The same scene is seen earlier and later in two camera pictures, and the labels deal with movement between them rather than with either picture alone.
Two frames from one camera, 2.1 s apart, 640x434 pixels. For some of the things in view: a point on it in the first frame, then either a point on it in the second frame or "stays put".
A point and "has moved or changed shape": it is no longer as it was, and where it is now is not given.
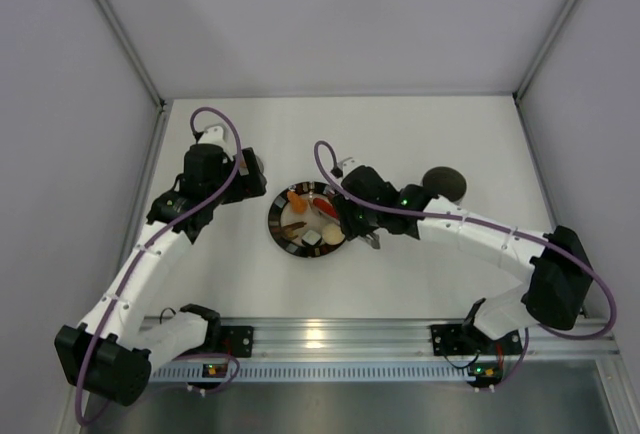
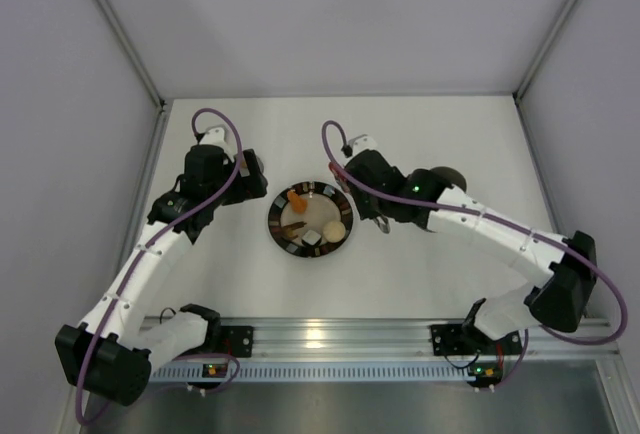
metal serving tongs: (373, 240) has moved or changed shape
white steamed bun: (331, 234) stays put
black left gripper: (252, 174) stays put
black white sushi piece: (311, 237) stays put
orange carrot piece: (298, 204) stays put
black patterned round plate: (303, 220) stays put
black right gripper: (355, 219) -> (364, 199)
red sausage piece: (325, 206) has moved or changed shape
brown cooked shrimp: (287, 230) stays put
